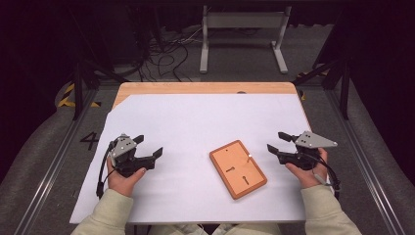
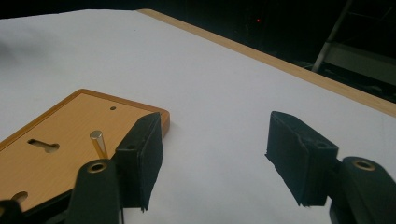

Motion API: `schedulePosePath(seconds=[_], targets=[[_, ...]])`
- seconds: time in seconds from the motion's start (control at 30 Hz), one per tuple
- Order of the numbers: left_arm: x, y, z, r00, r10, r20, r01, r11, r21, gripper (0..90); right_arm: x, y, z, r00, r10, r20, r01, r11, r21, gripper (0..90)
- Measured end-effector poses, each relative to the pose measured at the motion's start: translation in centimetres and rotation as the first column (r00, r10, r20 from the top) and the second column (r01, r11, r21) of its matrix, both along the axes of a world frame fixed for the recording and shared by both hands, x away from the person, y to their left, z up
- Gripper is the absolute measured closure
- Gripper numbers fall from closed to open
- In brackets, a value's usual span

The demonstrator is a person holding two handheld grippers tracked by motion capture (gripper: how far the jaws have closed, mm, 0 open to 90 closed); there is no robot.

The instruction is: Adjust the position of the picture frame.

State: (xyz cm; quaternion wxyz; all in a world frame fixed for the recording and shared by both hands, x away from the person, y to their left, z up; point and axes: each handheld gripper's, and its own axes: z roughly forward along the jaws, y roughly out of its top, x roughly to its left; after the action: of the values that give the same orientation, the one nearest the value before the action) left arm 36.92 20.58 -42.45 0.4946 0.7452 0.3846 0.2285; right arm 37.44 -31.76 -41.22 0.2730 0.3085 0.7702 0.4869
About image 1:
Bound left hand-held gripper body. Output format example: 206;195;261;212
109;132;157;179

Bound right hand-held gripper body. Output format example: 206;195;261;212
276;130;339;171

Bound person's left hand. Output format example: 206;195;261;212
106;156;148;199

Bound person's right hand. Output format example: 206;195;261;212
285;147;329;190

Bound yellow black hazard tape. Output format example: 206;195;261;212
57;82;103;109
294;69;328;103

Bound white paper sheet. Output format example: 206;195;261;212
69;93;336;225

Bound black metal stand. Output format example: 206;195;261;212
69;57;129;121
291;53;352;120

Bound wooden table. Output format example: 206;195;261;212
112;81;311;131

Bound person's left leg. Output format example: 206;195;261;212
156;223;210;235

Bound person's leg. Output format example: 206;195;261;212
210;222;282;235
156;223;210;235

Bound person's right leg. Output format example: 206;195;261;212
210;222;282;235

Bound white metal stand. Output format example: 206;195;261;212
199;4;293;75

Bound left hand-held gripper cable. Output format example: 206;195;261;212
95;141;117;200

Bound hand-held gripper cable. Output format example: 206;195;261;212
95;141;117;200
309;152;342;201

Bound right hand-held gripper cable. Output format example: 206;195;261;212
309;152;342;201

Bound aluminium floor rail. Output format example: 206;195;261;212
325;88;408;235
13;87;100;235

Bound black table frame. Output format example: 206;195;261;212
132;224;153;235

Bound black floor cables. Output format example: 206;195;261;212
136;27;199;83

